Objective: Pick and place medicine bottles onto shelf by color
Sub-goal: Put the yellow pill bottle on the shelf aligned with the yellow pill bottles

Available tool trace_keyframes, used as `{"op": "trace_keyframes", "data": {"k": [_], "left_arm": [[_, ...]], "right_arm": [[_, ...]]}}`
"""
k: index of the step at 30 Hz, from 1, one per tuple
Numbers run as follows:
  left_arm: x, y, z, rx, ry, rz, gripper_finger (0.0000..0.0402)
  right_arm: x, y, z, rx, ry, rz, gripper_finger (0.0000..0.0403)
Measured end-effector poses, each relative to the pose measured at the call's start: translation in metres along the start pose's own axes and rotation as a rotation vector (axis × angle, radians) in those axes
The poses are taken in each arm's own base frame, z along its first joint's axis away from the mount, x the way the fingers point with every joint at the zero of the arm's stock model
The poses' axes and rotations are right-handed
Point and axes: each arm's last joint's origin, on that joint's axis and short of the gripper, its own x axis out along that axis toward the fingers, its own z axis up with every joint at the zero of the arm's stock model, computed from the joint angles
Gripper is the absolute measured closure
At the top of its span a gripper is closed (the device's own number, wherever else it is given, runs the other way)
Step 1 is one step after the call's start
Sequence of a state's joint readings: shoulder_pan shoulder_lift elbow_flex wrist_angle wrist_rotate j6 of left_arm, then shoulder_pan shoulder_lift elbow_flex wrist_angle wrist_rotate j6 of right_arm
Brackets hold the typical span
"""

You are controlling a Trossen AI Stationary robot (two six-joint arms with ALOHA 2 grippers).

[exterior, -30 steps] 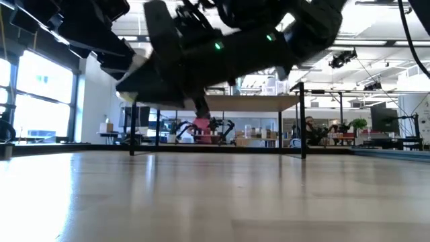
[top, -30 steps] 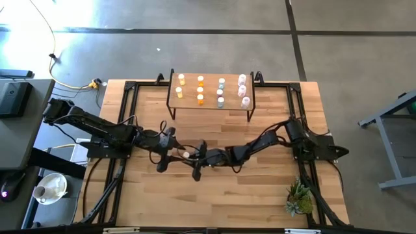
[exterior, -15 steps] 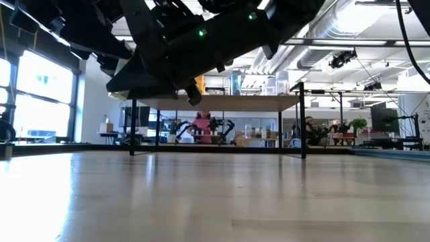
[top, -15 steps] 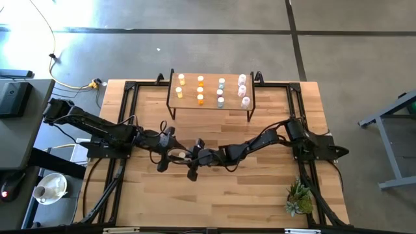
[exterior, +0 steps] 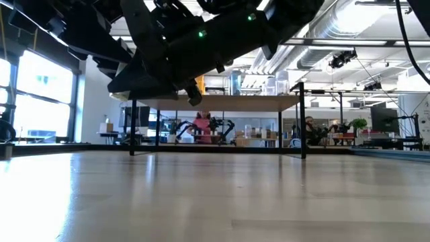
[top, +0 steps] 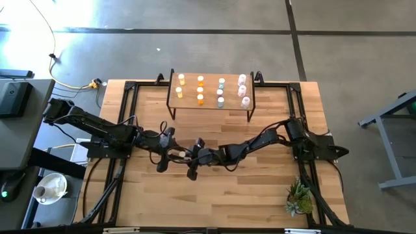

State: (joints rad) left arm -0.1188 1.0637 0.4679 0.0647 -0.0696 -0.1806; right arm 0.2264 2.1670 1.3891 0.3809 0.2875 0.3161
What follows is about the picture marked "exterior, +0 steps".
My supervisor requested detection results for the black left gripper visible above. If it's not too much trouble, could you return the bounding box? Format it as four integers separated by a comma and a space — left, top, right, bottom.
60, 0, 134, 80

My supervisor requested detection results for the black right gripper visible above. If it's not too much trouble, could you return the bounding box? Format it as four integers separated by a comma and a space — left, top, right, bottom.
107, 0, 282, 107

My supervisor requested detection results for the wooden shelf with black legs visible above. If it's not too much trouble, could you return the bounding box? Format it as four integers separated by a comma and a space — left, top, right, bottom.
129, 81, 308, 160

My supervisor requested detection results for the person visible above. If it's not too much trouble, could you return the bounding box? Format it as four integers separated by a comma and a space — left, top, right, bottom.
304, 116, 329, 147
187, 110, 216, 145

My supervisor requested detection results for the large bright window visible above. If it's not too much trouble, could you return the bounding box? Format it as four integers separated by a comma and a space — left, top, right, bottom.
0, 50, 77, 144

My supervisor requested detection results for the long ceiling light bar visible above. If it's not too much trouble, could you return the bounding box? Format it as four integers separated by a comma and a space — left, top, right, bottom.
282, 37, 426, 48

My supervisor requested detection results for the green background potted plant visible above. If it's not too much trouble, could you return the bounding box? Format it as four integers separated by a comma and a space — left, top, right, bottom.
351, 117, 369, 132

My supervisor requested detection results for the black monitor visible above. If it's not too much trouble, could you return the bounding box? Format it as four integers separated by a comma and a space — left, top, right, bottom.
370, 106, 400, 134

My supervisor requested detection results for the black background rig frame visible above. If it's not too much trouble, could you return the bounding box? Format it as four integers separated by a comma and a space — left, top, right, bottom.
307, 87, 404, 135

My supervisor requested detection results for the black ceiling camera cluster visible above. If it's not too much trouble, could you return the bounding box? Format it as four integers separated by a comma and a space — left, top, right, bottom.
328, 48, 358, 70
362, 80, 384, 92

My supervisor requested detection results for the silver ceiling duct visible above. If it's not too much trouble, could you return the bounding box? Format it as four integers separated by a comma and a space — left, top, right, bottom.
250, 0, 392, 80

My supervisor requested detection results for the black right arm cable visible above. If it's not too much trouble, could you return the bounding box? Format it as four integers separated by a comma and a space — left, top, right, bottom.
394, 0, 430, 87

